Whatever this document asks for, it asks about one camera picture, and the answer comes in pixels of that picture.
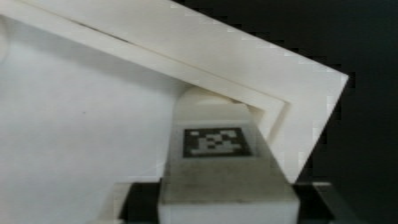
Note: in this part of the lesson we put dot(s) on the white U-shaped obstacle fence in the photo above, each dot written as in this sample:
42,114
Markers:
254,70

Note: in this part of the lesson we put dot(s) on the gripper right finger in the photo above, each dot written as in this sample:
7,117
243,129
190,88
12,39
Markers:
325,208

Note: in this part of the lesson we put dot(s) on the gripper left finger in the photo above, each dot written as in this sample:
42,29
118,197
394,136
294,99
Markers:
131,206

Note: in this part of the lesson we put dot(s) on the white table leg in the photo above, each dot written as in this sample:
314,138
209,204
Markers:
223,187

